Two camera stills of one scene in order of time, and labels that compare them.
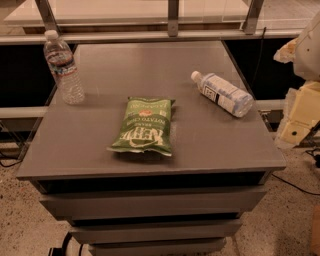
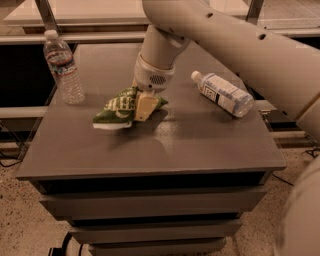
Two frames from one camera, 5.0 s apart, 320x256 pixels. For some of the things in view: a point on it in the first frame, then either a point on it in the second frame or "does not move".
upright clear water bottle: (60, 59) does not move
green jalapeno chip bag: (145, 126) → (119, 112)
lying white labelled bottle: (223, 93) does not move
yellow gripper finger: (302, 113) → (149, 79)
